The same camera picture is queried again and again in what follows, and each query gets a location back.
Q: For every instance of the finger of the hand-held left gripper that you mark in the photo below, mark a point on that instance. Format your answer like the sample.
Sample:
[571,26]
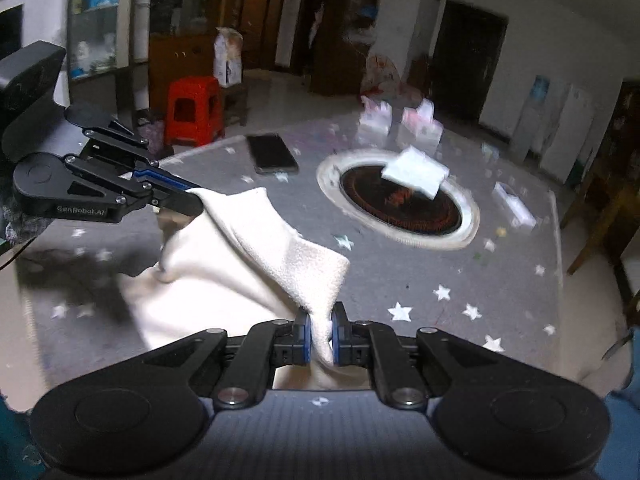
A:
[159,176]
[172,199]

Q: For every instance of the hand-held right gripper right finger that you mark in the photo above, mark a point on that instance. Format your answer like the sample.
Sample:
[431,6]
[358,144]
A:
[340,341]

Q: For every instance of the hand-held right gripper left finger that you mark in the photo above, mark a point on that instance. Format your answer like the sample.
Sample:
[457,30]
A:
[302,341]

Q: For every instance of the cream white cloth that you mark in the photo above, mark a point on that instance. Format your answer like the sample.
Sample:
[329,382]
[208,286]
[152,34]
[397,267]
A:
[235,270]

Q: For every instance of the red plastic stool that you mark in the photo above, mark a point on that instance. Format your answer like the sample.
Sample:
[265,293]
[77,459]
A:
[192,110]

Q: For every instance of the glass door cabinet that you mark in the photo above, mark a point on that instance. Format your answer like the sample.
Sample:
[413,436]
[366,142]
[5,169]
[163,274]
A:
[97,15]

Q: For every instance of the small wooden stool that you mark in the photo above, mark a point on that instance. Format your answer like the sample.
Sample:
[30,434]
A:
[235,100]

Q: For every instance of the black smartphone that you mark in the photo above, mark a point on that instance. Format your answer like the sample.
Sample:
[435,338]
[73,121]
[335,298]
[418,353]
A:
[272,154]

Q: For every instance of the grey star-printed tablecloth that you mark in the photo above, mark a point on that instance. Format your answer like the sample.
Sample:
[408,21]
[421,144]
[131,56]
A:
[430,270]

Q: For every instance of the white paper bag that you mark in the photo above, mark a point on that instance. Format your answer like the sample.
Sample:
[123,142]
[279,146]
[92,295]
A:
[228,57]

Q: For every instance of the round built-in table stove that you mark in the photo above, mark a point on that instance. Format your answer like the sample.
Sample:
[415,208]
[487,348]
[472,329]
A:
[400,205]

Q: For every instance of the brown wooden cabinet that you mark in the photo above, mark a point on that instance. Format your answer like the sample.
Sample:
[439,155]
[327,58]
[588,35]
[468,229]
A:
[185,20]

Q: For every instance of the folded white cloth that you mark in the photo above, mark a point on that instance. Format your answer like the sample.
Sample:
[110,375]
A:
[416,171]

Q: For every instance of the white pink tissue packet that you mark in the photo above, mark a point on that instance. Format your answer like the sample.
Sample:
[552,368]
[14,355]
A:
[374,116]
[421,122]

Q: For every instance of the small white box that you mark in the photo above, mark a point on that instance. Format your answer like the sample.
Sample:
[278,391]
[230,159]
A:
[514,205]

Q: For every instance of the pink patterned bag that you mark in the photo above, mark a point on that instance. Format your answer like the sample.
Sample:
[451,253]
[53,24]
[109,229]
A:
[381,74]

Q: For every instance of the tall wooden shelf cabinet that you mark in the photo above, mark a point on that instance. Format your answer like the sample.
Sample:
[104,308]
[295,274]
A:
[350,20]

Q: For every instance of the person's blue clothing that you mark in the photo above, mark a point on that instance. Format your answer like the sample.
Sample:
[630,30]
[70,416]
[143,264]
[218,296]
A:
[622,410]

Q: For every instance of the white leaning panels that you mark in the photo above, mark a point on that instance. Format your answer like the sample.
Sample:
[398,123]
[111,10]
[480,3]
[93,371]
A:
[565,130]

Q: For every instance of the dark wooden door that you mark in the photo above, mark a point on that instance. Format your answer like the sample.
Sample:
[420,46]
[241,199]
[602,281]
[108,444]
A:
[467,60]

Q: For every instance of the wooden chair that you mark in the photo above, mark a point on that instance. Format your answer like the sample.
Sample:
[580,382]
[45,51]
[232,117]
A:
[607,180]

